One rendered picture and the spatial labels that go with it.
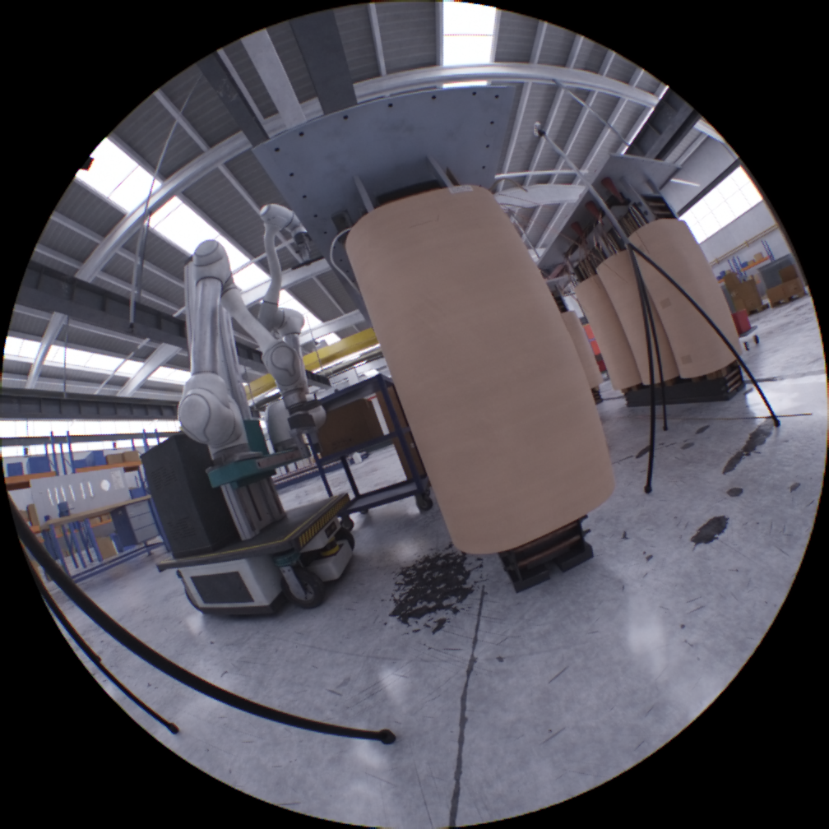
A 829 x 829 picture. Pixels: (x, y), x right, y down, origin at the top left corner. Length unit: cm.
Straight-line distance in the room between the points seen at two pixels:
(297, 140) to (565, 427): 100
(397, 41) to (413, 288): 1007
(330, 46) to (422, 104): 345
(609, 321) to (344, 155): 217
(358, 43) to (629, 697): 1050
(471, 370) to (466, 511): 30
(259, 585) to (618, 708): 110
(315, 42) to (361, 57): 597
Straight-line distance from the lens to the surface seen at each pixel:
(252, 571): 117
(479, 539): 67
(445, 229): 73
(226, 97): 659
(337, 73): 449
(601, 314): 255
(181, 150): 1096
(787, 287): 998
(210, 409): 90
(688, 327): 196
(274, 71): 808
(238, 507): 131
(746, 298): 1048
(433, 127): 104
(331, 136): 95
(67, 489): 504
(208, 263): 118
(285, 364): 92
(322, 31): 431
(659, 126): 940
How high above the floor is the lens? 54
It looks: 2 degrees up
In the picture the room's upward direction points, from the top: 20 degrees counter-clockwise
